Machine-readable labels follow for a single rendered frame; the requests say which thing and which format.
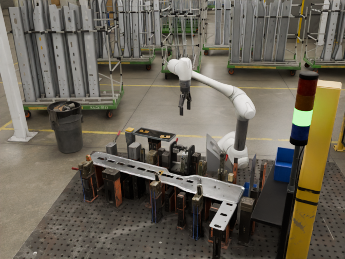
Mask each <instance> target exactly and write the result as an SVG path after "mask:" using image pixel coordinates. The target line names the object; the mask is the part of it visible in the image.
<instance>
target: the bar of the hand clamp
mask: <svg viewBox="0 0 345 259"><path fill-rule="evenodd" d="M225 159H226V153H225V152H221V154H220V166H219V174H220V173H221V172H220V171H221V169H223V172H224V169H225ZM223 172H222V175H223Z"/></svg>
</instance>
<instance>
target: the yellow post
mask: <svg viewBox="0 0 345 259"><path fill-rule="evenodd" d="M341 85H342V84H341V83H340V82H333V81H323V80H318V83H317V89H316V94H315V101H314V107H313V113H312V118H311V125H310V131H309V137H308V143H307V145H306V146H305V149H304V155H303V161H302V166H301V170H300V175H299V181H298V187H297V193H296V199H295V205H294V212H293V218H292V224H291V230H290V236H289V242H288V246H287V252H286V258H285V259H307V256H308V251H309V246H310V241H311V236H312V231H313V226H314V221H315V216H316V211H317V206H318V201H319V196H320V191H321V186H322V181H323V176H324V171H325V166H326V162H327V157H328V152H329V147H330V143H331V138H332V132H333V127H334V122H335V117H336V113H337V108H338V102H339V97H340V92H341Z"/></svg>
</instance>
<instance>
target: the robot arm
mask: <svg viewBox="0 0 345 259"><path fill-rule="evenodd" d="M167 67H168V70H169V71H170V72H172V73H174V74H175V75H178V77H179V86H180V91H181V92H182V94H181V95H180V100H179V105H178V107H179V108H180V116H183V104H184V101H185V99H187V109H188V110H190V102H191V95H190V86H191V78H193V79H195V80H197V81H199V82H201V83H203V84H206V85H208V86H210V87H212V88H214V89H216V90H218V91H219V92H221V93H222V94H224V95H225V96H226V97H228V98H229V99H230V100H231V102H232V103H233V105H234V109H235V114H236V118H237V122H236V131H235V132H230V133H228V134H226V135H225V136H224V137H223V138H221V139H220V140H219V141H218V142H217V143H215V142H213V141H211V142H210V143H211V145H212V146H213V148H212V150H213V151H214V152H215V153H217V154H218V155H219V156H220V154H221V152H225V153H226V154H228V157H229V159H230V161H231V163H232V164H233V165H234V157H235V158H238V169H243V168H245V167H247V165H248V162H249V158H248V152H247V147H246V145H245V143H246V136H247V129H248V122H249V120H250V119H252V118H253V117H254V116H255V113H256V110H255V107H254V105H253V103H252V101H251V100H250V98H249V97H248V96H247V95H246V93H245V92H244V91H242V90H241V89H239V88H237V87H234V86H231V85H226V84H222V83H220V82H217V81H215V80H213V79H210V78H208V77H206V76H203V75H201V74H199V73H197V72H194V71H192V64H191V60H190V59H189V58H181V59H180V60H176V59H172V60H170V61H169V62H168V65H167Z"/></svg>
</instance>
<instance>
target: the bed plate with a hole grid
mask: <svg viewBox="0 0 345 259"><path fill-rule="evenodd" d="M252 161H253V159H251V158H249V162H248V165H247V167H245V168H243V169H237V183H236V184H237V185H240V186H243V185H244V183H245V182H250V174H251V170H252ZM262 162H266V163H267V165H266V174H265V181H266V179H267V177H268V174H269V172H270V170H271V167H272V165H273V163H274V160H271V159H256V165H255V176H254V184H257V188H259V178H260V168H261V163H262ZM264 183H265V182H264ZM82 189H83V186H82V180H81V177H80V173H79V170H78V171H77V172H76V174H75V175H74V176H73V178H72V179H71V180H70V182H69V183H68V185H67V186H66V187H65V189H64V190H63V191H62V193H61V194H60V195H59V197H58V198H57V199H56V201H55V202H54V203H53V205H52V206H51V207H50V209H49V210H48V211H47V213H46V214H45V215H44V217H43V218H42V220H41V221H40V222H39V224H38V225H37V226H36V227H35V229H34V230H33V231H32V233H31V234H30V235H29V237H28V238H27V240H26V241H25V242H24V244H23V245H22V246H21V248H20V249H19V251H18V252H17V253H16V255H15V256H14V257H13V259H212V258H213V244H212V243H211V242H208V237H209V229H210V226H209V225H210V223H209V219H208V221H207V222H206V223H204V222H203V223H202V231H204V234H203V235H202V236H201V237H200V238H199V240H196V239H192V238H191V239H190V238H189V236H191V232H192V226H193V214H192V215H191V214H189V213H188V206H189V205H188V200H186V208H185V217H186V223H187V225H186V226H185V227H184V230H185V231H182V230H181V229H178V228H177V226H178V214H175V207H174V209H173V210H172V211H171V212H166V211H165V209H164V208H165V204H164V206H163V207H162V215H163V217H162V220H161V221H160V223H159V224H155V223H152V221H151V219H152V217H151V210H152V208H151V209H150V208H146V207H145V205H146V204H147V203H148V202H147V198H146V199H145V200H144V201H143V202H142V203H137V202H134V201H131V199H132V198H133V197H134V196H133V197H132V198H131V199H127V198H124V197H122V202H123V203H125V204H126V206H125V207H124V208H123V209H122V210H120V211H119V210H116V209H113V208H110V207H107V206H104V205H103V203H105V202H106V195H105V192H104V191H103V190H104V189H105V187H102V188H101V189H100V190H99V191H98V192H97V193H98V195H99V197H98V199H96V200H93V201H92V202H91V203H89V202H84V201H83V202H81V201H82V200H83V199H84V198H83V191H82ZM243 197H244V196H242V197H241V199H240V201H239V203H238V210H237V219H236V220H237V223H236V225H235V227H234V229H233V231H230V230H229V238H230V239H232V240H231V242H230V244H229V246H228V248H227V250H225V249H222V248H221V253H220V255H221V256H223V259H275V258H276V255H277V248H278V246H277V243H278V239H279V234H280V229H279V228H275V227H272V226H268V225H265V224H261V223H258V222H255V232H254V235H251V242H250V244H249V247H245V246H242V245H239V244H237V242H238V235H239V223H240V205H241V201H242V199H243ZM307 259H345V176H344V174H343V173H342V172H341V169H340V168H339V166H338V165H337V163H336V162H326V166H325V171H324V176H323V181H322V186H321V191H320V196H319V201H318V206H317V211H316V216H315V221H314V226H313V231H312V236H311V241H310V246H309V251H308V256H307Z"/></svg>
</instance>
